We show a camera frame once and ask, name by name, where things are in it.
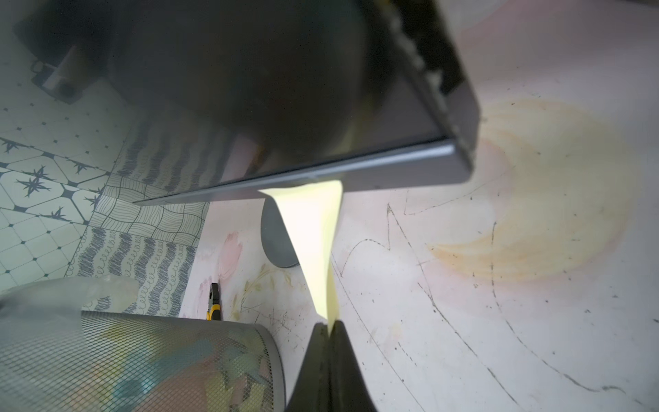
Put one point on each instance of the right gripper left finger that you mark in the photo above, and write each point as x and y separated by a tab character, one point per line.
312	389

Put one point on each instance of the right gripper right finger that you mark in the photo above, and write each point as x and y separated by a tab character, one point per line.
347	388

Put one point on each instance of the yellow sticky note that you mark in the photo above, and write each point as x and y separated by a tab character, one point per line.
310	214

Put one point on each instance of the pile of discarded sticky notes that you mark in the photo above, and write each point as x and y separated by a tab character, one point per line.
220	369

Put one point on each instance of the round grey monitor stand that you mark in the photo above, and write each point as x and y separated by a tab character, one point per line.
276	243

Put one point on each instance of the black computer monitor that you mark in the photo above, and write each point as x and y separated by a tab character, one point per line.
237	97

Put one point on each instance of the yellow black utility knife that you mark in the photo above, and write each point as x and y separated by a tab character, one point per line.
214	311

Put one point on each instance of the mesh waste bin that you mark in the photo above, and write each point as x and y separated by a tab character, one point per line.
103	361

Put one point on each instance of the clear plastic bin liner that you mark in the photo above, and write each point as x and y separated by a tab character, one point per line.
101	294

